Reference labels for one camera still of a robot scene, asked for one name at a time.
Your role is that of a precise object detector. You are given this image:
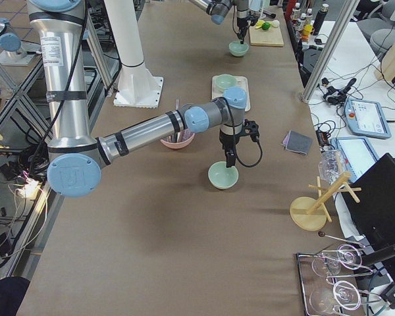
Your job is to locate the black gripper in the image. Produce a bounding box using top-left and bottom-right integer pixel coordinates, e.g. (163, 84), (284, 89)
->
(236, 9), (250, 45)
(219, 124), (242, 168)

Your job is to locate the green bowl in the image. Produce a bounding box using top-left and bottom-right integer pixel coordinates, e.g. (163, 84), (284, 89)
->
(228, 40), (250, 57)
(215, 74), (237, 92)
(207, 161), (239, 190)

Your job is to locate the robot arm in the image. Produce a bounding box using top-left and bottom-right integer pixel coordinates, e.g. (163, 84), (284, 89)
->
(27, 1), (248, 198)
(190, 0), (257, 44)

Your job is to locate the green lime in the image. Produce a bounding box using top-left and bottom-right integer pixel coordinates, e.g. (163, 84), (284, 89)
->
(261, 22), (271, 31)

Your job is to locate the bamboo cutting board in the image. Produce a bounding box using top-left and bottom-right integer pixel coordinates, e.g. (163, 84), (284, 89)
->
(249, 19), (284, 47)

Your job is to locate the white garlic bulb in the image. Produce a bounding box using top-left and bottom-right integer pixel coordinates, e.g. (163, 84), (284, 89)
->
(271, 20), (280, 28)

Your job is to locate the cream rabbit serving tray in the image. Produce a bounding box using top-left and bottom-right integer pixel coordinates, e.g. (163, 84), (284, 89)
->
(211, 75), (252, 112)

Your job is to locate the green bowl on tray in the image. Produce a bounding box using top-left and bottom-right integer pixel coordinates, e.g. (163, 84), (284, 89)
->
(215, 74), (237, 92)

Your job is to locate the pink bowl with ice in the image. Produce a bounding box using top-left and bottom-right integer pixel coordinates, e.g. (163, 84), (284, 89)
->
(160, 129), (195, 149)

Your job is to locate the metal ice scoop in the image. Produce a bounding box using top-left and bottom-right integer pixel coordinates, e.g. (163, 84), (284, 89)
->
(174, 97), (182, 143)

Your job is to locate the grey folded cloth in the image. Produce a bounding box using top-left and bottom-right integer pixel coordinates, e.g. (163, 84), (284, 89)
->
(282, 130), (313, 155)

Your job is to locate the wooden mug tree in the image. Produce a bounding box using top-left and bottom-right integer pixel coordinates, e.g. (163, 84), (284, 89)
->
(289, 153), (362, 231)

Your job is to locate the blue teach pendant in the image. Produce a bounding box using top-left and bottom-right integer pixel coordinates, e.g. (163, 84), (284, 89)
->
(330, 136), (379, 182)
(344, 98), (392, 139)

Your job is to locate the black monitor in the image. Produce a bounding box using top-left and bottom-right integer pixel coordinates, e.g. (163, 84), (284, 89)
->
(342, 153), (395, 282)

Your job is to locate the wine glass rack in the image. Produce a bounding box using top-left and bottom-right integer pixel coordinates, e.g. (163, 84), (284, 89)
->
(296, 242), (389, 315)

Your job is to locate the black camera cable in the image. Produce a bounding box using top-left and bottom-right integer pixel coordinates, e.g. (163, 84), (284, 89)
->
(223, 98), (263, 168)

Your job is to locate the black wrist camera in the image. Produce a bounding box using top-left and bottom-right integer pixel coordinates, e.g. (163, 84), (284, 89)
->
(242, 119), (260, 143)

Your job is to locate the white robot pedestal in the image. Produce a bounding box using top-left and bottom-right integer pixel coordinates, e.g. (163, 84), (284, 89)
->
(105, 0), (163, 109)

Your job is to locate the aluminium frame post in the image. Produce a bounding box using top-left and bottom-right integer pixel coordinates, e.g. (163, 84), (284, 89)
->
(300, 0), (359, 103)

